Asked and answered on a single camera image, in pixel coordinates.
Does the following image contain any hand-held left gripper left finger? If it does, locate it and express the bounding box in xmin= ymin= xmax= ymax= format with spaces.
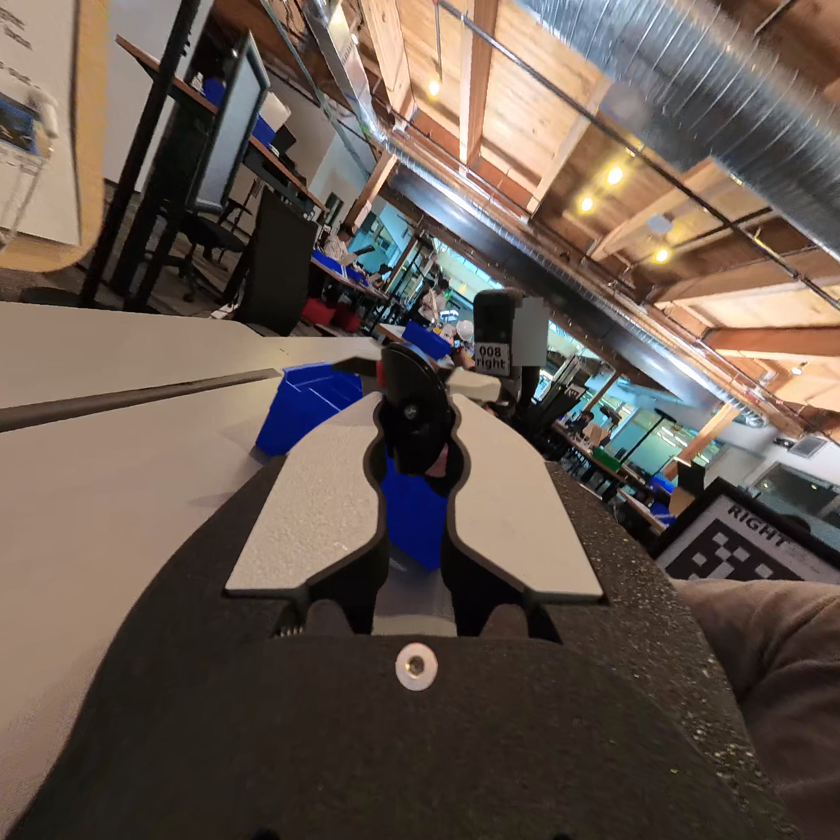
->
xmin=223 ymin=392 xmax=392 ymax=601

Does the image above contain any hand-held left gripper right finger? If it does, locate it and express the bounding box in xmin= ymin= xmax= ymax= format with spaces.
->
xmin=443 ymin=394 xmax=606 ymax=606

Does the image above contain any blue plastic bin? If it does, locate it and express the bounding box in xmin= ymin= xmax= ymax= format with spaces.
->
xmin=255 ymin=361 xmax=450 ymax=572

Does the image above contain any black remote control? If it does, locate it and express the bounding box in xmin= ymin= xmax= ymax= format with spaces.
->
xmin=374 ymin=343 xmax=457 ymax=476

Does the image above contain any small blue storage bin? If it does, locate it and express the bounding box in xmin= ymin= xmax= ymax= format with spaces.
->
xmin=402 ymin=319 xmax=454 ymax=358

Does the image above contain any row of blue bins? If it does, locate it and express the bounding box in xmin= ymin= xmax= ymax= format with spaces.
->
xmin=311 ymin=248 xmax=370 ymax=287

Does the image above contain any black wheeled office chair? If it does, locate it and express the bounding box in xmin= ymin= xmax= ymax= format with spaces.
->
xmin=154 ymin=203 xmax=253 ymax=306

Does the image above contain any framed marker sign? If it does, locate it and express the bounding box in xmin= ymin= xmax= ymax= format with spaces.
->
xmin=653 ymin=478 xmax=840 ymax=585

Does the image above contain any black framed monitor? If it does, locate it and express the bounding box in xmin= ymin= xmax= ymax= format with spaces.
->
xmin=185 ymin=31 xmax=271 ymax=214

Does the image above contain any wooden instruction poster board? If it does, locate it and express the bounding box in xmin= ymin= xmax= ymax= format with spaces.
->
xmin=0 ymin=0 xmax=111 ymax=273

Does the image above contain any rectangular metal duct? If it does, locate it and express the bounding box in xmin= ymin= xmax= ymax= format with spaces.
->
xmin=305 ymin=0 xmax=375 ymax=132

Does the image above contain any large silver ventilation duct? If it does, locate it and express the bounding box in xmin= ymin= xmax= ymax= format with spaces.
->
xmin=512 ymin=0 xmax=840 ymax=257

